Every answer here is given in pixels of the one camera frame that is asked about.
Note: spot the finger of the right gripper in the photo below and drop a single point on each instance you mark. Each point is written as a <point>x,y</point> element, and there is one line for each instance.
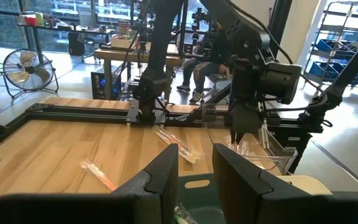
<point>241,138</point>
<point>235,138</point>

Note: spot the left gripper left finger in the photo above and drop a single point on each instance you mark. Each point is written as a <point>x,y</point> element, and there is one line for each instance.
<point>104,208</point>

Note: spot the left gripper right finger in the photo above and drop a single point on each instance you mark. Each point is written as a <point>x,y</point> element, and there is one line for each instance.
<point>259,205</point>

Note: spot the green toothbrush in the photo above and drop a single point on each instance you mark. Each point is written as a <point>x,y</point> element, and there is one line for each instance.
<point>182,217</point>

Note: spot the black background robot arm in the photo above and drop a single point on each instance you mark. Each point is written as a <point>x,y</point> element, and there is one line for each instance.
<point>200,21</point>

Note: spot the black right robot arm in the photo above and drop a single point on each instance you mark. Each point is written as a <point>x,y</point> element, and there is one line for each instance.
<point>162,46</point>

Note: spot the clear plastic tray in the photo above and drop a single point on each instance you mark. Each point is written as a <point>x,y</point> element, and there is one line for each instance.
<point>278,161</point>

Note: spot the white plastic tray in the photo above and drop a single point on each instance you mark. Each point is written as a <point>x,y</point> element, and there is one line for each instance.
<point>303,186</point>

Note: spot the office chair with white armrest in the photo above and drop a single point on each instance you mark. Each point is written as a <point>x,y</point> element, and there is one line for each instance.
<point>217,79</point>

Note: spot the teal plastic bin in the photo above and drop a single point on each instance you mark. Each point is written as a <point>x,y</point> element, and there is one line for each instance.
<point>204,205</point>

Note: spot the person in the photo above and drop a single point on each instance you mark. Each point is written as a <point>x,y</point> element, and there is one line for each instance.
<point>204,71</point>

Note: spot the cart with blue bins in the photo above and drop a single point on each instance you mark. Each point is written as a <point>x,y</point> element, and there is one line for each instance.
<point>328,70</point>

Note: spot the black structural column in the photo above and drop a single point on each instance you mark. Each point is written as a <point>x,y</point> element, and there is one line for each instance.
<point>280,28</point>

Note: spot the black computer tower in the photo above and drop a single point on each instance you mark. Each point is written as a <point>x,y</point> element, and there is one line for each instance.
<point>98,84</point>

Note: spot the white box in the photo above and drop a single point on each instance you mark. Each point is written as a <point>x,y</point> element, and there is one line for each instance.
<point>121,43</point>

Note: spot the black office chair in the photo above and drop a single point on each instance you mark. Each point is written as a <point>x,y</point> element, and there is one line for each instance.
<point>90,46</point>

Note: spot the black desk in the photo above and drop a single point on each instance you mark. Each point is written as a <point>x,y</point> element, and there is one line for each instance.
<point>57,28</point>

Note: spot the grey desk monitor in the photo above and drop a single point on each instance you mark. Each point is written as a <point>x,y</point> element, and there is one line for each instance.
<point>86,17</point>

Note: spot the green container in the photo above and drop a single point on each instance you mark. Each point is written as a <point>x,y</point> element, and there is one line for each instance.
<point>39,18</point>

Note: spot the red container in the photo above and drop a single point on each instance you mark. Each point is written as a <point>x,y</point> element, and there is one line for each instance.
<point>31,20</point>

